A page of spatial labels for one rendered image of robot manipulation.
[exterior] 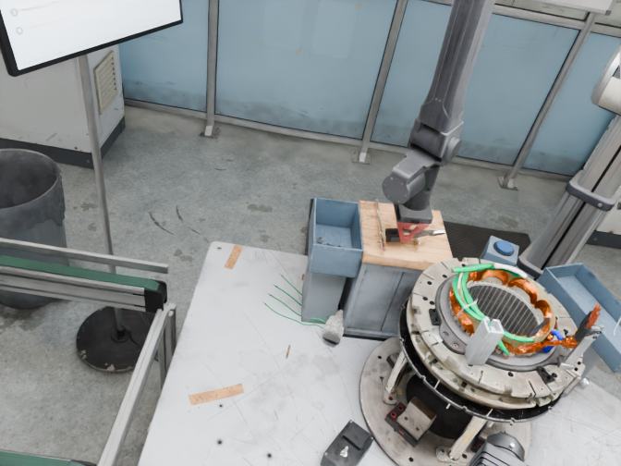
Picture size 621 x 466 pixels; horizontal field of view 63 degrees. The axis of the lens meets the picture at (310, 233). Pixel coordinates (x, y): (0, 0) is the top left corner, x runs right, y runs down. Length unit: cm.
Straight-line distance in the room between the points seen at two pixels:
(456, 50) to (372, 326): 70
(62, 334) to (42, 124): 123
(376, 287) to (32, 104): 226
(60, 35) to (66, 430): 132
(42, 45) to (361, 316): 92
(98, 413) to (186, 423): 97
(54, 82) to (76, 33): 158
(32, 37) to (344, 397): 101
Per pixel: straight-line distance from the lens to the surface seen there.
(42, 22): 128
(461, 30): 84
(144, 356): 134
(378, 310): 123
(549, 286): 126
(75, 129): 300
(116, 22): 141
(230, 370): 120
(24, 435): 209
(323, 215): 124
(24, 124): 313
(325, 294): 122
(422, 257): 113
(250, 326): 127
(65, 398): 213
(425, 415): 112
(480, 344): 89
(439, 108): 91
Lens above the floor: 178
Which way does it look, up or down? 41 degrees down
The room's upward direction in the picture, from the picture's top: 12 degrees clockwise
